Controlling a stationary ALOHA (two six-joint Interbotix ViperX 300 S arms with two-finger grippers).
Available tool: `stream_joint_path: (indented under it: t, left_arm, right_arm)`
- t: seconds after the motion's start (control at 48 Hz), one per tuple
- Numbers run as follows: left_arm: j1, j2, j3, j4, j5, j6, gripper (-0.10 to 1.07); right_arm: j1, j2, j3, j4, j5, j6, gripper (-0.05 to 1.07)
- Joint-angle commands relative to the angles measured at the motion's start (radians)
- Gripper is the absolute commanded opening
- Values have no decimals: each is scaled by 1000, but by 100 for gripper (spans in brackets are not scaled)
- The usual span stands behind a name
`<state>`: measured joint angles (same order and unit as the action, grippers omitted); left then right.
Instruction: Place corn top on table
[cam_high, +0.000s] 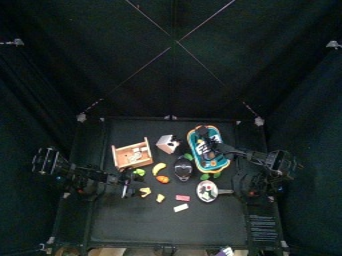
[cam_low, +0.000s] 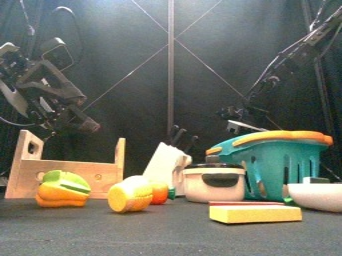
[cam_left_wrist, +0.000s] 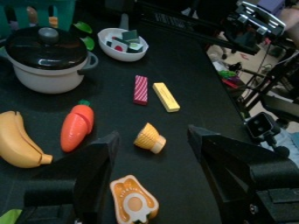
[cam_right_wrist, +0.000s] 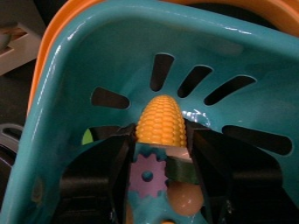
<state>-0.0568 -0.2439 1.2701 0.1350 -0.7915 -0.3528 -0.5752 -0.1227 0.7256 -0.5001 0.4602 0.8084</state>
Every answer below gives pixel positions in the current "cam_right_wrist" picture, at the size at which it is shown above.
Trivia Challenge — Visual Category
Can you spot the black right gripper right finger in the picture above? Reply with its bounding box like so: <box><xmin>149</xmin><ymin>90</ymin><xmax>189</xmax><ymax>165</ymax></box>
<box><xmin>184</xmin><ymin>118</ymin><xmax>290</xmax><ymax>224</ymax></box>

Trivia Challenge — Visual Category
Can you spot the white toy knife block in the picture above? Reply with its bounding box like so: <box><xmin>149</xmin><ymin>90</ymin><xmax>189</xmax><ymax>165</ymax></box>
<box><xmin>0</xmin><ymin>22</ymin><xmax>42</xmax><ymax>76</ymax></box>

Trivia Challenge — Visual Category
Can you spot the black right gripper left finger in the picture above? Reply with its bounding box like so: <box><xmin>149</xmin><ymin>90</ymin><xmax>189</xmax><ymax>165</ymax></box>
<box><xmin>51</xmin><ymin>123</ymin><xmax>137</xmax><ymax>224</ymax></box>

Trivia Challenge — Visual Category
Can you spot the small green toy piece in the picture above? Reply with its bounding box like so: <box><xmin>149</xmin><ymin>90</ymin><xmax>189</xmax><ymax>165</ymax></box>
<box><xmin>79</xmin><ymin>128</ymin><xmax>95</xmax><ymax>146</ymax></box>

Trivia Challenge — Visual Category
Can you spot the tan toy egg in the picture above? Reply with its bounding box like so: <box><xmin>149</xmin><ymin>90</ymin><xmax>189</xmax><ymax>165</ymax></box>
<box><xmin>165</xmin><ymin>179</ymin><xmax>205</xmax><ymax>217</ymax></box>

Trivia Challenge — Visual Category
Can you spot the purple toy gear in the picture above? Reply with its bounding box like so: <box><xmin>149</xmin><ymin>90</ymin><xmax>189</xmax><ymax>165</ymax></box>
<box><xmin>128</xmin><ymin>152</ymin><xmax>169</xmax><ymax>200</ymax></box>

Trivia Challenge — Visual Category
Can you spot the teal basket with orange handle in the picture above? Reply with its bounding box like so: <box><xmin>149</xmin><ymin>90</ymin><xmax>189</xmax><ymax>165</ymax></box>
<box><xmin>0</xmin><ymin>0</ymin><xmax>299</xmax><ymax>224</ymax></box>

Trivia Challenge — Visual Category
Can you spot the yellow toy corn tip half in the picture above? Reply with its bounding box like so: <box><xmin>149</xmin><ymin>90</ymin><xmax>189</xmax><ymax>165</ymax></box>
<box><xmin>134</xmin><ymin>94</ymin><xmax>201</xmax><ymax>186</ymax></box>

